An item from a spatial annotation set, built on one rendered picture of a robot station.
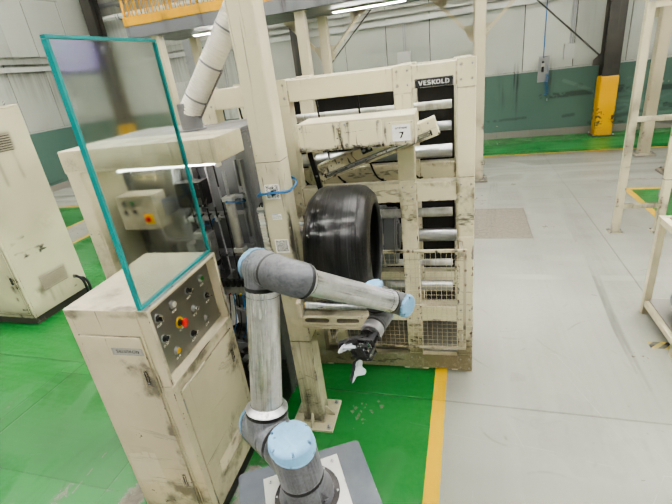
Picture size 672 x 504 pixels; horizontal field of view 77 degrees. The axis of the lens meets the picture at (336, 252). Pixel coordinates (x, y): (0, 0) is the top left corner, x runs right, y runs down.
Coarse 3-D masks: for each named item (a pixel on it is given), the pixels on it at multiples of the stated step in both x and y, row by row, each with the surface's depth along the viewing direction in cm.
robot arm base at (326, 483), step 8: (320, 480) 140; (328, 480) 145; (280, 488) 144; (320, 488) 140; (328, 488) 143; (280, 496) 143; (288, 496) 138; (296, 496) 137; (304, 496) 137; (312, 496) 138; (320, 496) 140; (328, 496) 141
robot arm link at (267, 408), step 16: (256, 256) 133; (240, 272) 139; (256, 272) 130; (256, 288) 134; (256, 304) 136; (272, 304) 137; (256, 320) 137; (272, 320) 138; (256, 336) 139; (272, 336) 140; (256, 352) 140; (272, 352) 141; (256, 368) 142; (272, 368) 142; (256, 384) 143; (272, 384) 143; (256, 400) 145; (272, 400) 145; (240, 416) 154; (256, 416) 144; (272, 416) 144; (240, 432) 154; (256, 432) 145; (256, 448) 145
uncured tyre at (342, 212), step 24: (336, 192) 203; (360, 192) 200; (312, 216) 196; (336, 216) 193; (360, 216) 192; (312, 240) 193; (336, 240) 190; (360, 240) 190; (312, 264) 195; (336, 264) 192; (360, 264) 191
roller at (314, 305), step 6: (306, 306) 222; (312, 306) 221; (318, 306) 221; (324, 306) 220; (330, 306) 219; (336, 306) 218; (342, 306) 217; (348, 306) 217; (354, 306) 216; (360, 306) 215
